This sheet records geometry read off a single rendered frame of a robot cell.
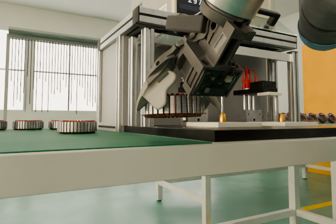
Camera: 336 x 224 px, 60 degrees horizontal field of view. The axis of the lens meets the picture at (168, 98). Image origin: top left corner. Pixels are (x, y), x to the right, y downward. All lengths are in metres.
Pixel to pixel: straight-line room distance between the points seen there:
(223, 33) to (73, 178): 0.27
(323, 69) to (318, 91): 0.32
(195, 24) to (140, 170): 0.22
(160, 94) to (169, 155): 0.09
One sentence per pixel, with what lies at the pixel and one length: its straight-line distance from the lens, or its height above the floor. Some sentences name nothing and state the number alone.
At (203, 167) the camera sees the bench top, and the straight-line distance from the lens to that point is 0.49.
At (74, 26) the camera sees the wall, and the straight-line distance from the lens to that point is 7.50.
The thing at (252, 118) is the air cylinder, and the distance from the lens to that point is 1.09.
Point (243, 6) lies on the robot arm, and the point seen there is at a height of 0.93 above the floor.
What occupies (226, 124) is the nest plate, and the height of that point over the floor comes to 0.78.
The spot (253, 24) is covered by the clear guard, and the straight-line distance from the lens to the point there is 0.76.
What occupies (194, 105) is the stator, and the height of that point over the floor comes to 0.81.
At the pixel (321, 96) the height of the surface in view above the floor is 1.12.
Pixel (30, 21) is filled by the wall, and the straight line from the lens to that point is 7.39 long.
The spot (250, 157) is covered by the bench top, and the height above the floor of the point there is 0.72.
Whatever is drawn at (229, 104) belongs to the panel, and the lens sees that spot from 1.19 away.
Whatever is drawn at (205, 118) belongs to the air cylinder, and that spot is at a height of 0.79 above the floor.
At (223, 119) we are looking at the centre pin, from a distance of 0.83.
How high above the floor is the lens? 0.79
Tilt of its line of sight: 4 degrees up
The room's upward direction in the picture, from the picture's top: straight up
